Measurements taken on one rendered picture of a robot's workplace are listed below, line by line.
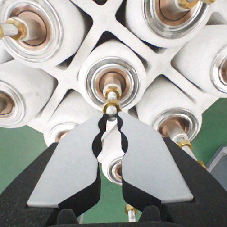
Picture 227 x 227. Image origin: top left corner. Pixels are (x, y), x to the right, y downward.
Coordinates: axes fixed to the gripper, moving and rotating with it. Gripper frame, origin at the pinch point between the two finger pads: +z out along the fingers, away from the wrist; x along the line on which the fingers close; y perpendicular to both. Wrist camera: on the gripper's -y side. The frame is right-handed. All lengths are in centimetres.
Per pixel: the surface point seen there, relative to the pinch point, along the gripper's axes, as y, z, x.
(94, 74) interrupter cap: -0.9, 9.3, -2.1
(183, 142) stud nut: 7.5, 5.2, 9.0
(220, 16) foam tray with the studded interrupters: -6.9, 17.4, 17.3
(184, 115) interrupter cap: 5.8, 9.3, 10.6
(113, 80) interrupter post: -0.4, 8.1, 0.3
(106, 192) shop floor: 59, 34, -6
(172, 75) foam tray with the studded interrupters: 1.9, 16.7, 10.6
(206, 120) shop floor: 23, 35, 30
